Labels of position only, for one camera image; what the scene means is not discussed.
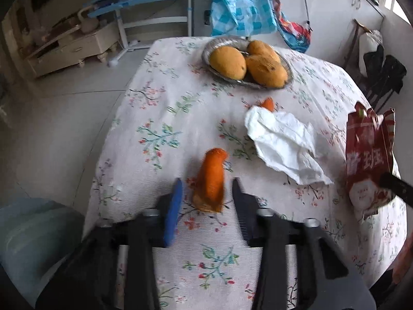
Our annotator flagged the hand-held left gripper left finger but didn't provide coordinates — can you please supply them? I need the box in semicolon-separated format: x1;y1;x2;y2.
35;177;184;310

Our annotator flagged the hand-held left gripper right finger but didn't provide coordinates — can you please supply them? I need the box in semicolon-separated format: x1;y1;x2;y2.
232;177;376;310

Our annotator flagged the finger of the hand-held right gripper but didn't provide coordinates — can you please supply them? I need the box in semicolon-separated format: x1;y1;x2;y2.
378;172;413;207

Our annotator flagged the red snack packet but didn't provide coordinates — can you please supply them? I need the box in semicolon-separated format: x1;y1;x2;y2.
345;101;397;220

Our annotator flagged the short carrot piece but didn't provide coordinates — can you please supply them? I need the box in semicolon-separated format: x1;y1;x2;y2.
193;148;229;214

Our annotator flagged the white plastic bag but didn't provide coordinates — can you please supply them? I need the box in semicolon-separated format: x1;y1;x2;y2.
244;106;334;185

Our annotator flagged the small carrot piece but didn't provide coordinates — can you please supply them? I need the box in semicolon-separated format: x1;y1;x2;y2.
256;98;275;112

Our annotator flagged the floral tablecloth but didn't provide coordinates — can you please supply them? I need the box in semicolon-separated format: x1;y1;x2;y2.
82;35;409;310

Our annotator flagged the black folding chair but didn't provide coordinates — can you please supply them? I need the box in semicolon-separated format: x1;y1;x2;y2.
363;43;408;113

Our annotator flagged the pale blue seat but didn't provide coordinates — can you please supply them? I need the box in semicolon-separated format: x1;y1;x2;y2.
0;197;86;301

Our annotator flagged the long yellow mango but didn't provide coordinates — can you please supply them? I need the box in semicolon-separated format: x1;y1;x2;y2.
247;40;281;65
246;55;288;88

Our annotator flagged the white sack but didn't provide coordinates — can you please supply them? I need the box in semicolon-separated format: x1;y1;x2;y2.
358;29;384;76

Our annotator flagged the round yellow mango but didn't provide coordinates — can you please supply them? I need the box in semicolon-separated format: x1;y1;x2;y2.
209;46;247;81

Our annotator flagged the dark wooden chair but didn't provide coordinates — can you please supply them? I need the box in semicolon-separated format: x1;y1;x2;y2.
344;19;371;81

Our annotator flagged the oval metal fruit tray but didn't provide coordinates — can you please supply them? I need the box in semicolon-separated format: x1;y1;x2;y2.
202;36;294;89

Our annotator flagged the white cabinet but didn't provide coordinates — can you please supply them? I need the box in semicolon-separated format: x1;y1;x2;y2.
300;0;386;72

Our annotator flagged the colourful printed bag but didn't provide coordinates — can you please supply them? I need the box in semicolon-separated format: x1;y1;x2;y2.
258;0;312;53

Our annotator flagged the cream television cabinet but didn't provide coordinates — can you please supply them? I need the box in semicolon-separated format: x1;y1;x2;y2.
19;22;121;78

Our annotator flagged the blue checkered plastic bag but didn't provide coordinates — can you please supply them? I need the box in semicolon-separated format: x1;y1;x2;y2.
198;0;278;37

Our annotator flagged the beige kettlebell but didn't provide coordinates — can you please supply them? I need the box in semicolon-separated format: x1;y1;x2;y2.
77;8;99;33

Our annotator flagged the black elastic cord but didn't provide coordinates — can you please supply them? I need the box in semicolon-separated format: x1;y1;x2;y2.
297;0;312;28

